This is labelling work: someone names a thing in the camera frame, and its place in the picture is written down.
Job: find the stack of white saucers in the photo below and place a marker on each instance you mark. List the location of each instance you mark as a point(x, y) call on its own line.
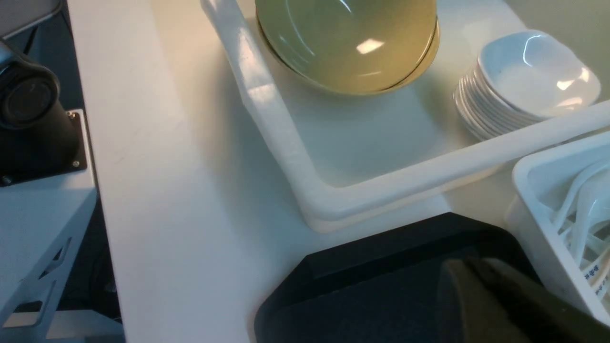
point(485, 114)

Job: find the yellow noodle bowl in tub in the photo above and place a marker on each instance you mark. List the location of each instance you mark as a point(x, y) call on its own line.
point(350, 47)

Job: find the pile of white soup spoons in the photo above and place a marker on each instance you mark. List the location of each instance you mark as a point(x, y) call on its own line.
point(581, 217)

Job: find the black serving tray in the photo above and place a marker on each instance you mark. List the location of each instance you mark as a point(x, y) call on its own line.
point(382, 288)

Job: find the white spoon bin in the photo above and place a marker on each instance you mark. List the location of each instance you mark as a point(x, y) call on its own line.
point(542, 181)

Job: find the large white plastic tub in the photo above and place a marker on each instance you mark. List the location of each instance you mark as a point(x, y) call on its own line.
point(349, 159)

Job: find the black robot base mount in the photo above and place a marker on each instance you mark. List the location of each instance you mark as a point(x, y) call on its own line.
point(38, 137)

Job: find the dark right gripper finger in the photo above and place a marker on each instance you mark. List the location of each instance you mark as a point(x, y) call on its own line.
point(488, 301)

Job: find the white metal frame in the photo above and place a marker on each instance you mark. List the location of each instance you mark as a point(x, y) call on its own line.
point(43, 223)

